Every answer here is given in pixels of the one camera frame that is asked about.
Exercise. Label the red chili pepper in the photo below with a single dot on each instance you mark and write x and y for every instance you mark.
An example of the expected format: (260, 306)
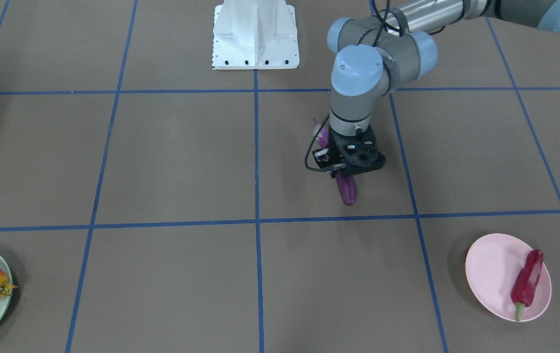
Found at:
(524, 288)

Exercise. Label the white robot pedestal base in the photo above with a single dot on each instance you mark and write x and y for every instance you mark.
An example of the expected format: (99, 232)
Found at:
(255, 35)

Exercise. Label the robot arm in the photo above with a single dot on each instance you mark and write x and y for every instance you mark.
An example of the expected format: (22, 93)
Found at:
(380, 54)

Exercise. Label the pink plate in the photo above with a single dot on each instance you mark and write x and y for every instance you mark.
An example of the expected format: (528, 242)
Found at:
(492, 265)

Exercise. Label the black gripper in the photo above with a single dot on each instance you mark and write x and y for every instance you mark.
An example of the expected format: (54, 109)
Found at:
(321, 155)

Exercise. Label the purple eggplant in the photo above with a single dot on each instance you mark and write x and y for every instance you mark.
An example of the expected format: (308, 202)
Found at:
(346, 184)

